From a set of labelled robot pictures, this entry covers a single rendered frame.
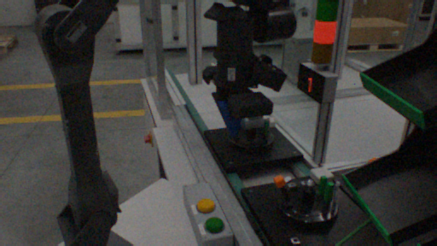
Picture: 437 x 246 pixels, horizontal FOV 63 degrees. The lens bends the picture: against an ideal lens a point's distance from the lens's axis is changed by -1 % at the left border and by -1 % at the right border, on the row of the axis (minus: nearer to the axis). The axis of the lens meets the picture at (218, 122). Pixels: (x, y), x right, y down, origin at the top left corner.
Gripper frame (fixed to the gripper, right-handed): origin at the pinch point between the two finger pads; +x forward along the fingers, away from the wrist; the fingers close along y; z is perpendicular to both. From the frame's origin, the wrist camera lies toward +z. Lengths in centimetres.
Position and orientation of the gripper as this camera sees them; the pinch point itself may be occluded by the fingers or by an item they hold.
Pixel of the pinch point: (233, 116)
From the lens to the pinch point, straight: 62.4
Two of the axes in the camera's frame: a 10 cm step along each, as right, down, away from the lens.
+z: 9.6, -1.2, 2.6
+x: 0.0, 9.0, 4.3
